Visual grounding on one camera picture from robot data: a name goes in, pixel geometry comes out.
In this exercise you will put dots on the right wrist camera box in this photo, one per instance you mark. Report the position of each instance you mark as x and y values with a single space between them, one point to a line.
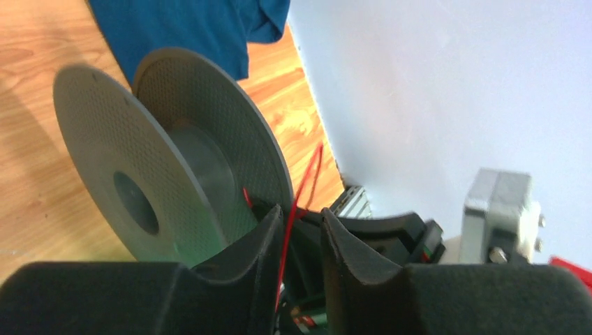
501 220

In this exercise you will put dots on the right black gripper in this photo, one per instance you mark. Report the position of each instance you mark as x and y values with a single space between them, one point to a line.
403 239

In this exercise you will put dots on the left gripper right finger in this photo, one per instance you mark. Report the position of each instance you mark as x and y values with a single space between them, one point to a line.
368 294

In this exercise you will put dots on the blue printed t-shirt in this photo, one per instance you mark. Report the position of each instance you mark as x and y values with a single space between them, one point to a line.
217 29

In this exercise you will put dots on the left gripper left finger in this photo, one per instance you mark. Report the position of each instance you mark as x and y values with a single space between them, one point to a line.
233 292

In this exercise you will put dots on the grey plastic cable spool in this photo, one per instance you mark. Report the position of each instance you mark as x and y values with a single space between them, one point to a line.
173 163

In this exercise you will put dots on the aluminium frame rail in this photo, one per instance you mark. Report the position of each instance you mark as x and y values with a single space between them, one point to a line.
352 203

